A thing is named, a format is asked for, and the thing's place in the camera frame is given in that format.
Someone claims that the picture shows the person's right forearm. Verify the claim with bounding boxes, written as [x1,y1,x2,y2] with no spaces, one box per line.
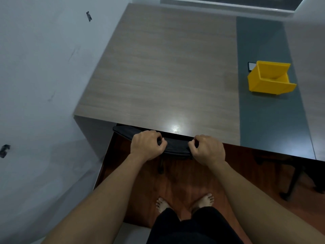
[208,161,325,244]

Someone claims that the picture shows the person's left forearm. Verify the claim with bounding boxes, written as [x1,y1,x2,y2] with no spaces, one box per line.
[42,153,148,244]

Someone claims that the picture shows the person's foot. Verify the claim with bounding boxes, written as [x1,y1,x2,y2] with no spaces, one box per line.
[191,193,215,211]
[156,197,173,214]

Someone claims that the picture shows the person's right foot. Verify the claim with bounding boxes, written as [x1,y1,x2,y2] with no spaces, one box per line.
[191,193,215,211]

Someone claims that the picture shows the black chair base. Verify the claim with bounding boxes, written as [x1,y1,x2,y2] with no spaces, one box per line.
[254,152,325,201]

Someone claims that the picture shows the person's right hand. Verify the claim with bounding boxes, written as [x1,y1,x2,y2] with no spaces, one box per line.
[188,135,226,167]

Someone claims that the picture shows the dark grey desk mat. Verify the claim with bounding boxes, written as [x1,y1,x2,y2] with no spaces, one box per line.
[236,17,316,160]

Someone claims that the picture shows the person's left foot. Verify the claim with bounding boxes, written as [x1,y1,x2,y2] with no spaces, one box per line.
[156,197,173,214]

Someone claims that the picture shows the person's black trousers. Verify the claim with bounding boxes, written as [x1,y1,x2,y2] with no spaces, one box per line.
[146,206,245,244]

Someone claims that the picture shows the black office chair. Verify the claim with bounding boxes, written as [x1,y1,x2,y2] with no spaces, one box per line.
[112,125,195,175]

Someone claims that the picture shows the person's left hand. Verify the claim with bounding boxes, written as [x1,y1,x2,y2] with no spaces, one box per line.
[130,130,168,161]

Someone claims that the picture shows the window frame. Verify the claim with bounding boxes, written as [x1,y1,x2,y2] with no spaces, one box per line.
[160,0,306,13]

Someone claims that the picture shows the yellow plastic bin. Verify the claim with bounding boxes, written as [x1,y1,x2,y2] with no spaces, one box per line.
[247,60,297,95]

